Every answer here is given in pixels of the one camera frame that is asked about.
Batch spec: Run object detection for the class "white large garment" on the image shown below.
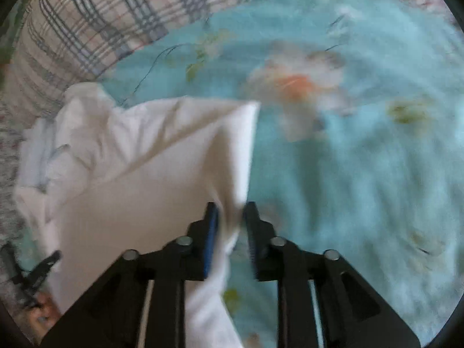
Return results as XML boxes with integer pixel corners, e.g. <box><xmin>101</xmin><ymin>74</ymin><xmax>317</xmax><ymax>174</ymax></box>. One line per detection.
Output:
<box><xmin>14</xmin><ymin>83</ymin><xmax>260</xmax><ymax>347</ymax></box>

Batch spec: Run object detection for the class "person's left hand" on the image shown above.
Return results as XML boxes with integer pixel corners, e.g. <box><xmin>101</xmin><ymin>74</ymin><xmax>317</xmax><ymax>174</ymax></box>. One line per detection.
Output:
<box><xmin>27</xmin><ymin>291</ymin><xmax>61</xmax><ymax>340</ymax></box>

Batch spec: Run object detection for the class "teal floral bed sheet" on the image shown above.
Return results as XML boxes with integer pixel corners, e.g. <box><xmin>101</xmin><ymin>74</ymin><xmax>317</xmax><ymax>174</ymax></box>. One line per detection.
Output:
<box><xmin>97</xmin><ymin>0</ymin><xmax>463</xmax><ymax>347</ymax></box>

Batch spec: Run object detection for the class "floral pink pillow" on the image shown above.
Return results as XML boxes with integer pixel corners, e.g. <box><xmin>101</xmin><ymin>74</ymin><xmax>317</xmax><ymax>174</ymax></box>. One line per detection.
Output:
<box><xmin>0</xmin><ymin>102</ymin><xmax>25</xmax><ymax>244</ymax></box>

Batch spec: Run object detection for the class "plaid pillow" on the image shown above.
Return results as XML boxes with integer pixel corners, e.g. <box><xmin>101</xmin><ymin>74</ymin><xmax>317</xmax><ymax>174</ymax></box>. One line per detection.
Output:
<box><xmin>0</xmin><ymin>0</ymin><xmax>429</xmax><ymax>120</ymax></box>

